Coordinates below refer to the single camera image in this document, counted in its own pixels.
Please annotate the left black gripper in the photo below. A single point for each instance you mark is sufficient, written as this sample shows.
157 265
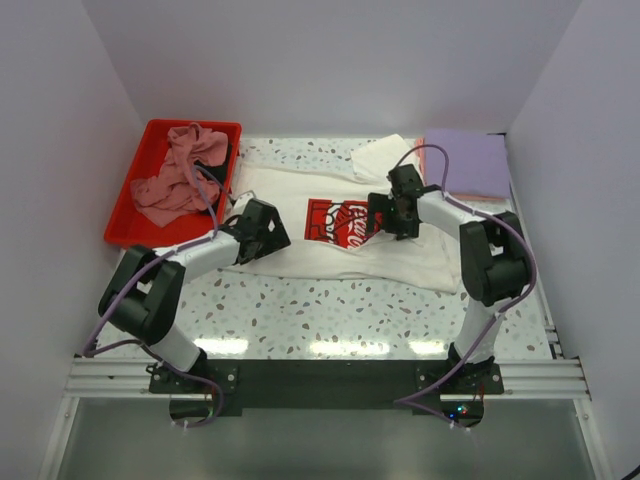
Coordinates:
276 239

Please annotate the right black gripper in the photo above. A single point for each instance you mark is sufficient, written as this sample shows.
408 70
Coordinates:
378 202

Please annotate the white t-shirt red print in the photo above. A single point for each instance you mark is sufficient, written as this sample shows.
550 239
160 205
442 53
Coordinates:
324 213

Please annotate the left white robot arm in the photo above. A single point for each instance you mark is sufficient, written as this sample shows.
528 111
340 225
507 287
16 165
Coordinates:
143 295

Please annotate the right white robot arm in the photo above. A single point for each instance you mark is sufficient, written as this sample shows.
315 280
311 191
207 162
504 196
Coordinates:
498 270

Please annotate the black garment in bin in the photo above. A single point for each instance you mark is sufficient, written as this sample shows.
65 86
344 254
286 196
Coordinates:
222 174

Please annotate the folded purple t-shirt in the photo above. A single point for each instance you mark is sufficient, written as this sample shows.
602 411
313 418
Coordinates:
477 162

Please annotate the pink crumpled t-shirt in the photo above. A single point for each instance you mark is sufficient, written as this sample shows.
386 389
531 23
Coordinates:
179 189

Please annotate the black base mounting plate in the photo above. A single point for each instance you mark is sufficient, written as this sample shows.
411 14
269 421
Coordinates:
229 387

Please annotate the red plastic bin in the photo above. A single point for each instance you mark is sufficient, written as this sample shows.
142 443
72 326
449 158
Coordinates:
127 226

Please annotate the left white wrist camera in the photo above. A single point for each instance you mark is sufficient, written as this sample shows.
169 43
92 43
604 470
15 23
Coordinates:
244 198

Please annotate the aluminium extrusion rail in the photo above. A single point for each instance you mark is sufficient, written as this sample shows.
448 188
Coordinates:
530 366

